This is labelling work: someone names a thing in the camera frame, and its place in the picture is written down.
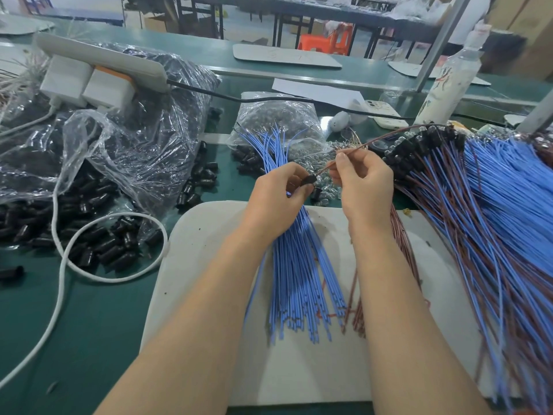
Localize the person's right hand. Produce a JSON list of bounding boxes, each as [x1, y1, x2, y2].
[[327, 146, 396, 239]]

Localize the person's left hand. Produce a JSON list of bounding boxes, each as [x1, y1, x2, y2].
[[240, 162, 316, 247]]

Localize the bundle of blue wires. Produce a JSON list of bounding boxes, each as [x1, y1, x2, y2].
[[235, 127, 349, 344]]

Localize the pile of assembled wire harnesses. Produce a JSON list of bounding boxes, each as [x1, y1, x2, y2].
[[380, 123, 553, 412]]

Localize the pile of black plastic caps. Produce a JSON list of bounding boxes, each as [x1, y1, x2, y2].
[[0, 142, 221, 286]]

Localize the person's right forearm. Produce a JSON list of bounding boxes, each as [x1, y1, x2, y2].
[[350, 224, 492, 415]]

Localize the person's left forearm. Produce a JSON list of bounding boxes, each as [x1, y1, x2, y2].
[[95, 229, 285, 415]]

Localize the white computer mouse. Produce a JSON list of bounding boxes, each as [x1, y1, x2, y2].
[[329, 110, 352, 133]]

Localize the white flat device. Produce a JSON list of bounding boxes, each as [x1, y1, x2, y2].
[[356, 99, 411, 130]]

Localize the small clear plastic bag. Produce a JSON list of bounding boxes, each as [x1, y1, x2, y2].
[[229, 92, 329, 165]]

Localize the white paper sheet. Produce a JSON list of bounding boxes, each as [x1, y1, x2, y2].
[[272, 77, 371, 109]]

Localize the white flat tray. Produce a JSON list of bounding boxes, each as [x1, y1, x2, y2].
[[0, 14, 55, 35], [387, 61, 492, 86], [232, 43, 343, 69]]

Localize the white spray bottle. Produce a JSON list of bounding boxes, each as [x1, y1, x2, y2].
[[415, 21, 492, 126]]

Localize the large clear plastic bag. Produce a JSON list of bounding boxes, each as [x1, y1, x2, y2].
[[0, 40, 221, 217]]

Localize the orange plastic stool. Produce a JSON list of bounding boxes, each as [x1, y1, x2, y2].
[[299, 23, 354, 55]]

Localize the white work board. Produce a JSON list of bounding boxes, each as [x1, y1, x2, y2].
[[140, 200, 502, 407]]

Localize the white orange charger adapter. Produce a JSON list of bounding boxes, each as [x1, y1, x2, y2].
[[82, 66, 138, 111]]

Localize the white power strip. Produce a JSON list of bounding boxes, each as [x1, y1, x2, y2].
[[33, 32, 171, 93]]

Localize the cardboard boxes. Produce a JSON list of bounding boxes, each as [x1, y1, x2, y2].
[[486, 0, 553, 78]]

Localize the blue table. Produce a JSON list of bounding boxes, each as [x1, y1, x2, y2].
[[21, 0, 126, 24]]

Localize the black power cord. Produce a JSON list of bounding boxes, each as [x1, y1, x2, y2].
[[168, 77, 511, 128]]

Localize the slanted metal frame post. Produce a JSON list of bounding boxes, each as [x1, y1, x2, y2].
[[415, 0, 475, 90]]

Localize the short metal frame post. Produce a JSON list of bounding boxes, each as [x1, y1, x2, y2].
[[517, 89, 553, 135]]

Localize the long black-frame table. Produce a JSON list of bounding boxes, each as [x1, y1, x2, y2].
[[125, 0, 440, 57]]

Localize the white charging cable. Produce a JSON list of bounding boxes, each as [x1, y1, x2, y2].
[[0, 103, 169, 390]]

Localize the bundle of stripped brown wires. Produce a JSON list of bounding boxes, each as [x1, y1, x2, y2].
[[0, 54, 48, 139]]

